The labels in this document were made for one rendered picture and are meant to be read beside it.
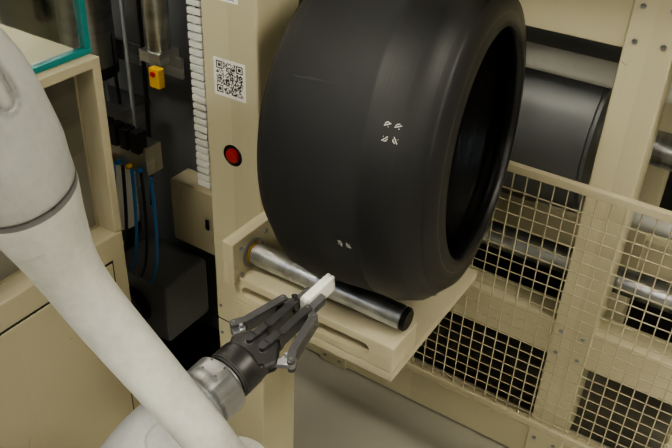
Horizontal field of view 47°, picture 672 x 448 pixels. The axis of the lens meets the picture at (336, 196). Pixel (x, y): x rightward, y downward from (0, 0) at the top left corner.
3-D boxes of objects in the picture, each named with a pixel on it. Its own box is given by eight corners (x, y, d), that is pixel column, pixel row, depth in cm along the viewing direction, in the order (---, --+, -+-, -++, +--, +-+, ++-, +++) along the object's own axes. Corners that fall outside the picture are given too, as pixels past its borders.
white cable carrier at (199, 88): (197, 184, 162) (182, -48, 136) (213, 174, 165) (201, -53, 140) (213, 190, 160) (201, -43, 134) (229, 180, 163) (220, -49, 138)
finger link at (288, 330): (255, 345, 111) (262, 350, 110) (307, 300, 117) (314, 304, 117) (257, 362, 114) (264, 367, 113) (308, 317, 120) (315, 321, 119)
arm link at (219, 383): (168, 368, 105) (200, 341, 109) (178, 408, 111) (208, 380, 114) (215, 403, 101) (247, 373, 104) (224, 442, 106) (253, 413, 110)
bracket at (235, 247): (223, 281, 150) (220, 240, 145) (334, 194, 179) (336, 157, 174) (236, 288, 149) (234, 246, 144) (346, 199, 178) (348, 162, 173)
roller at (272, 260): (261, 244, 154) (250, 264, 153) (252, 237, 150) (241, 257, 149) (416, 312, 138) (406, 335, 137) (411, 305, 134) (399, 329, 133)
